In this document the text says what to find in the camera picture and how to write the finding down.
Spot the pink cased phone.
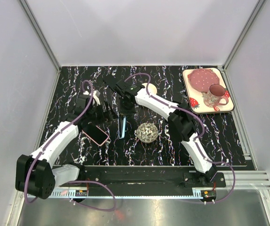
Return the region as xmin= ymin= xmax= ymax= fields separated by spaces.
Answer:
xmin=82 ymin=123 xmax=109 ymax=146

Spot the pink dotted plate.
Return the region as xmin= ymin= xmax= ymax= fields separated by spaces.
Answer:
xmin=188 ymin=69 xmax=220 ymax=93

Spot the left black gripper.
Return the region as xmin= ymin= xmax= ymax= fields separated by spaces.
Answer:
xmin=87 ymin=100 xmax=118 ymax=126

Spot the light blue phone case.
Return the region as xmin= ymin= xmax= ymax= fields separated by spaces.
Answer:
xmin=118 ymin=115 xmax=126 ymax=139

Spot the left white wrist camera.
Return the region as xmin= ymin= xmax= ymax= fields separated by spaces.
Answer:
xmin=92 ymin=90 xmax=101 ymax=106

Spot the pink printed mug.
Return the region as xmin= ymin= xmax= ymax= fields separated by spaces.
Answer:
xmin=204 ymin=84 xmax=229 ymax=107

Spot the strawberry patterned tray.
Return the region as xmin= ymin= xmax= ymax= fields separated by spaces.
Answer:
xmin=182 ymin=68 xmax=234 ymax=114

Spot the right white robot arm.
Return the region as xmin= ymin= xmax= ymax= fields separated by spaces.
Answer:
xmin=111 ymin=80 xmax=217 ymax=187

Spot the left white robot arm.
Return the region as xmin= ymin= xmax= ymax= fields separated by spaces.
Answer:
xmin=15 ymin=90 xmax=110 ymax=199

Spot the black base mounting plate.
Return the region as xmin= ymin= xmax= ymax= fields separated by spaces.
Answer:
xmin=58 ymin=165 xmax=227 ymax=188

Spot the cream bowl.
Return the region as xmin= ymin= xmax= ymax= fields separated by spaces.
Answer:
xmin=142 ymin=83 xmax=157 ymax=95

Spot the black phone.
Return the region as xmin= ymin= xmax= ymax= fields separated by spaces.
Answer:
xmin=103 ymin=75 xmax=119 ymax=92

